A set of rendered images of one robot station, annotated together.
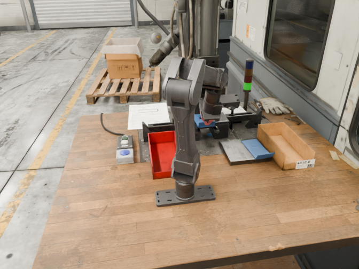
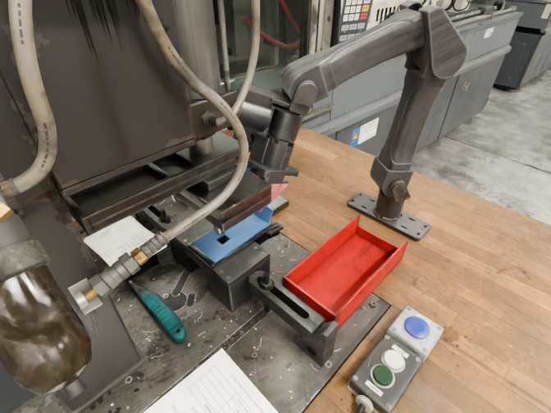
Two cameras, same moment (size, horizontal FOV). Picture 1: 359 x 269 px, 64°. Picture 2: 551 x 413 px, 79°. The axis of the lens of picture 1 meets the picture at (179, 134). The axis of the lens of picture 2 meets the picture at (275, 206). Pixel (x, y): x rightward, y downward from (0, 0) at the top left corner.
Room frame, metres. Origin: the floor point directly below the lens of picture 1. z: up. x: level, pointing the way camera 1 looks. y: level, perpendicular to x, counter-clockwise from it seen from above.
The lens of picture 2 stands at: (1.35, 0.33, 1.44)
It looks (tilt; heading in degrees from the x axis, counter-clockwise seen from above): 38 degrees down; 233
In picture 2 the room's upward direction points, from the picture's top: straight up
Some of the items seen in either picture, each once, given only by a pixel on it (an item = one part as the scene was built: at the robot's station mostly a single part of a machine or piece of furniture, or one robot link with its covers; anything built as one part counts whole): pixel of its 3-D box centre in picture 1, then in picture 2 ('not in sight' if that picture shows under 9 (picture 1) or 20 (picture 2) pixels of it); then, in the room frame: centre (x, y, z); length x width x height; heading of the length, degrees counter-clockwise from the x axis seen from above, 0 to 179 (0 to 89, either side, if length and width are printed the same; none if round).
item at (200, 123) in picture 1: (203, 118); (234, 227); (1.12, -0.10, 1.00); 0.15 x 0.07 x 0.03; 8
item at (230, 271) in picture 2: (204, 119); (216, 242); (1.16, -0.11, 0.98); 0.20 x 0.10 x 0.01; 98
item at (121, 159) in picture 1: (125, 158); (412, 337); (0.98, 0.22, 0.90); 0.07 x 0.07 x 0.06; 8
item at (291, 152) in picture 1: (283, 144); not in sight; (1.01, -0.43, 0.93); 0.25 x 0.13 x 0.08; 8
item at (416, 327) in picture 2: (124, 153); (416, 329); (0.98, 0.22, 0.93); 0.04 x 0.04 x 0.02
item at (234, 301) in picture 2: (204, 127); (218, 256); (1.16, -0.11, 0.94); 0.20 x 0.10 x 0.07; 98
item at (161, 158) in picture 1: (164, 152); (347, 267); (0.97, 0.06, 0.93); 0.25 x 0.12 x 0.06; 8
